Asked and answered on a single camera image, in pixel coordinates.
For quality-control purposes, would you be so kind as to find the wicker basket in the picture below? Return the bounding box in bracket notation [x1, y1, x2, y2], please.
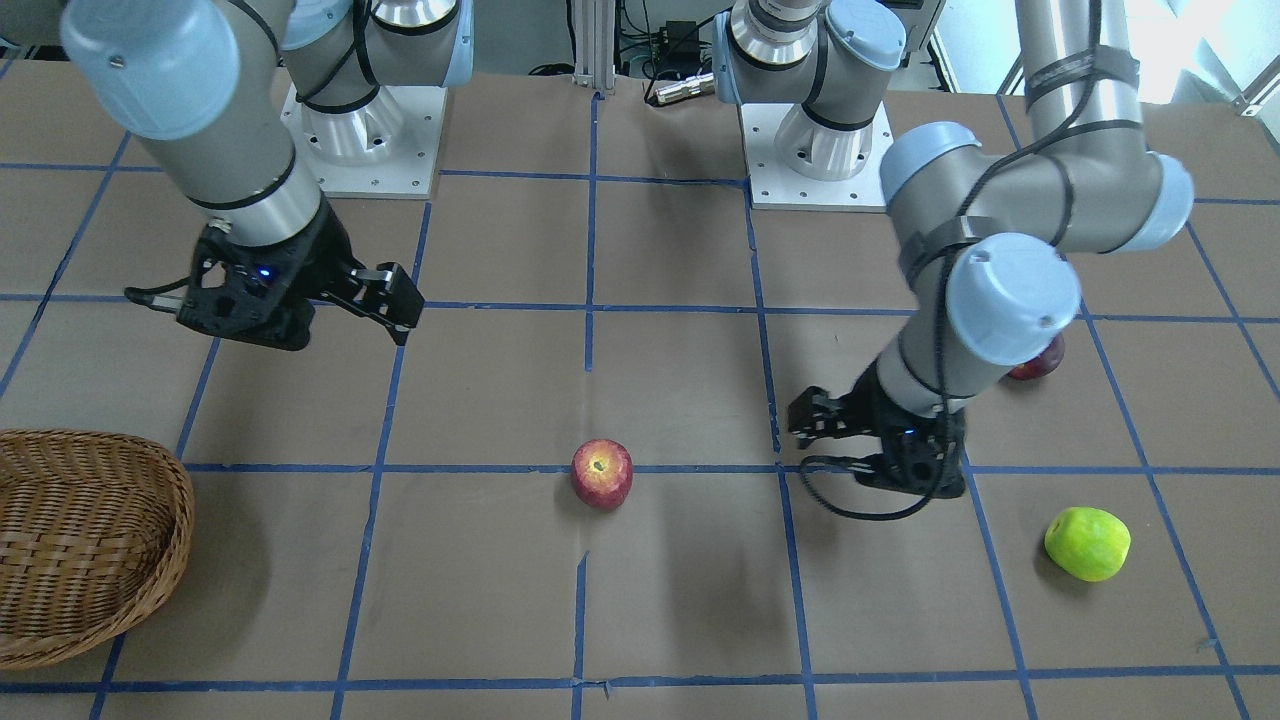
[1, 429, 195, 670]

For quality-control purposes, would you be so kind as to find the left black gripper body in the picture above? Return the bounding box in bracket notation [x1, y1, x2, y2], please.
[852, 361, 966, 447]

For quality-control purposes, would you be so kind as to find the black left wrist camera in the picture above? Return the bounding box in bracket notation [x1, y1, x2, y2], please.
[855, 430, 966, 498]

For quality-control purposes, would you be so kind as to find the green apple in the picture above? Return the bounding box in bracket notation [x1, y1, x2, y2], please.
[1043, 506, 1132, 583]

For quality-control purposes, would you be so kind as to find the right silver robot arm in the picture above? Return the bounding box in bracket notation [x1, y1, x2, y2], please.
[60, 1, 475, 351]

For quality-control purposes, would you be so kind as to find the red striped apple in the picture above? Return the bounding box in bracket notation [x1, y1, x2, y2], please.
[571, 438, 634, 511]

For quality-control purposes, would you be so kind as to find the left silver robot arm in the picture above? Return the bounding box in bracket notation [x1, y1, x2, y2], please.
[712, 1, 1194, 455]

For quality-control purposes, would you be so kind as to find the aluminium frame post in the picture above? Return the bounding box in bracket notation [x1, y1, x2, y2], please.
[568, 0, 617, 96]

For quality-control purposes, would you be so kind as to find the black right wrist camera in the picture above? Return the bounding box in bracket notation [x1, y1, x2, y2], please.
[123, 259, 315, 351]

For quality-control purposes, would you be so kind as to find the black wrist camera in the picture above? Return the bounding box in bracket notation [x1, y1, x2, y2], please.
[855, 430, 966, 498]
[123, 259, 315, 351]

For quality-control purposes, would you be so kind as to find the dark red apple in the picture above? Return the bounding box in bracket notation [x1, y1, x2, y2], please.
[1005, 334, 1066, 382]

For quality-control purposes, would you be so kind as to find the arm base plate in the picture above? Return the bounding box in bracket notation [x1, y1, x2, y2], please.
[282, 86, 451, 200]
[739, 102, 893, 213]

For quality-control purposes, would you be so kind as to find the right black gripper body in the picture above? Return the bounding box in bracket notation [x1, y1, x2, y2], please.
[191, 200, 361, 302]

